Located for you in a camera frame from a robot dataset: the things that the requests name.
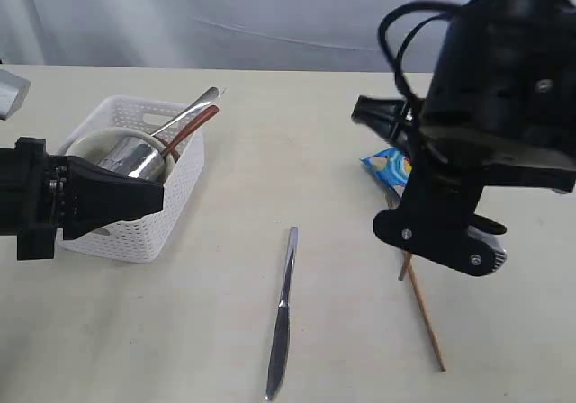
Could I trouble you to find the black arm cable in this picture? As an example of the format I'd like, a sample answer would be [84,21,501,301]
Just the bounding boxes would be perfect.
[377,0,541,107]

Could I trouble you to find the steel fork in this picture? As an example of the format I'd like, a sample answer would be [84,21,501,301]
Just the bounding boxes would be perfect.
[265,227,299,401]

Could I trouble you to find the brown wooden chopstick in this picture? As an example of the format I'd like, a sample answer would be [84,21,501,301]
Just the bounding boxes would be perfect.
[407,264,446,372]
[398,251,412,281]

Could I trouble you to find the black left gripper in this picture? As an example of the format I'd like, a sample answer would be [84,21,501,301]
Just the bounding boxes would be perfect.
[1,137,164,260]

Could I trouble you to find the white woven plastic basket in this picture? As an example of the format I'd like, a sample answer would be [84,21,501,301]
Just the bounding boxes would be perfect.
[57,95,204,264]

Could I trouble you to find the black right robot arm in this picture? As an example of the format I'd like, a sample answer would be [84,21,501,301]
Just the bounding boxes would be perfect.
[352,0,575,209]

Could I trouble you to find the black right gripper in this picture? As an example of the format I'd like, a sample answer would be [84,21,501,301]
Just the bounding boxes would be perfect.
[351,95,575,210]

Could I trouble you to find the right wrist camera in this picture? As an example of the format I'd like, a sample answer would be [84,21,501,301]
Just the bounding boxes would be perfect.
[372,182,509,278]

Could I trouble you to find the brown wooden spoon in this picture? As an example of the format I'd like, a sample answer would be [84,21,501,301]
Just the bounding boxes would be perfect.
[161,105,220,157]

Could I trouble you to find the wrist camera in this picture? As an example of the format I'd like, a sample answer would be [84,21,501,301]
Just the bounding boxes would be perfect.
[0,69,31,121]
[372,182,509,278]

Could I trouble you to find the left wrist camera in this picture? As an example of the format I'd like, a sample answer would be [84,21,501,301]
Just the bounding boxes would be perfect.
[0,69,31,121]

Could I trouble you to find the blue potato chips bag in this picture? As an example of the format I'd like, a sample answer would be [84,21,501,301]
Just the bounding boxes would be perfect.
[361,148,412,197]

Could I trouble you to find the shiny steel cup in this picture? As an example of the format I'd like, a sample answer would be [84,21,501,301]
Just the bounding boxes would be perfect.
[97,136,166,181]

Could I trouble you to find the white ceramic bowl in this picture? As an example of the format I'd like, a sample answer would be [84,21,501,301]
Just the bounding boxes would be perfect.
[66,127,176,183]

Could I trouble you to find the steel spoon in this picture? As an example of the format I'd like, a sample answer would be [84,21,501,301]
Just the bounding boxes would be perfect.
[151,86,223,137]

